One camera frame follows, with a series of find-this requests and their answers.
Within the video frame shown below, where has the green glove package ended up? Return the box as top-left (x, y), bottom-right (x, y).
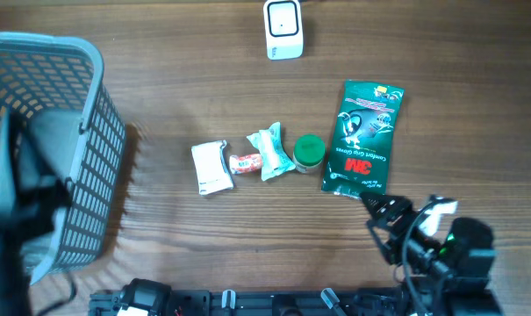
top-left (321, 80), bottom-right (405, 199)

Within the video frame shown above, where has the green lid seasoning jar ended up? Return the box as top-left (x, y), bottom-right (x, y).
top-left (292, 134), bottom-right (326, 174)

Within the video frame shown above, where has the light green wipes packet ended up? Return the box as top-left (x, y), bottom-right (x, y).
top-left (247, 122), bottom-right (296, 182)

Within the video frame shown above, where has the orange snack packet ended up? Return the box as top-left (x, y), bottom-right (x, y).
top-left (229, 153), bottom-right (263, 175)

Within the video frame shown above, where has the white foil pouch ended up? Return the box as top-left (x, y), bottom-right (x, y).
top-left (191, 140), bottom-right (233, 196)

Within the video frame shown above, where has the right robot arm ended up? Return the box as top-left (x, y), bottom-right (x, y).
top-left (354, 192), bottom-right (503, 315)

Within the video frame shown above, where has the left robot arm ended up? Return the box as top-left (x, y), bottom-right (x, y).
top-left (0, 112), bottom-right (72, 315)

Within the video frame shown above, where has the white barcode scanner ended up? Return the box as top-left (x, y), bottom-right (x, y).
top-left (262, 0), bottom-right (304, 61)

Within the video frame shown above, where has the grey plastic mesh basket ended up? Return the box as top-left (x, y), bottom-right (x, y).
top-left (0, 32), bottom-right (126, 284)

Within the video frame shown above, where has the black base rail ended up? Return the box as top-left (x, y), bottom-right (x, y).
top-left (88, 278), bottom-right (408, 316)

